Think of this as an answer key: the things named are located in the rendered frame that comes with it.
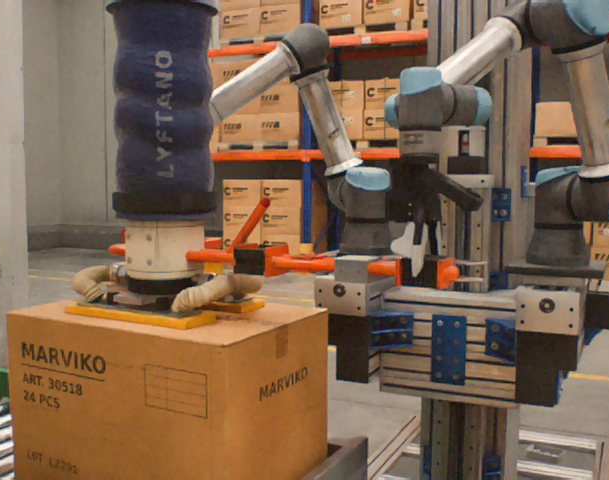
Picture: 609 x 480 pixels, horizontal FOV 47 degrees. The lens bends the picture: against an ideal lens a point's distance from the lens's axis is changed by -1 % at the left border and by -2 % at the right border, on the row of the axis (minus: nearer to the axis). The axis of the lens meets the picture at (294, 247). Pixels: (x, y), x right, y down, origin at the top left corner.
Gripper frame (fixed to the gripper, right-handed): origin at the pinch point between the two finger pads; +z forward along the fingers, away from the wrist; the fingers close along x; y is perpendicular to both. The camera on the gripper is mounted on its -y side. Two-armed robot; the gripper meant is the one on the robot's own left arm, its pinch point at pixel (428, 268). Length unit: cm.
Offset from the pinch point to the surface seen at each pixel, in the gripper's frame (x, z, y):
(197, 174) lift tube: 2, -17, 50
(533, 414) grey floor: -256, 107, 28
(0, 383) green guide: -19, 48, 146
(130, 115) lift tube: 11, -29, 60
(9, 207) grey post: -154, 0, 310
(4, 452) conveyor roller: 7, 55, 110
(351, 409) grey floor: -217, 107, 116
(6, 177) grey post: -154, -17, 312
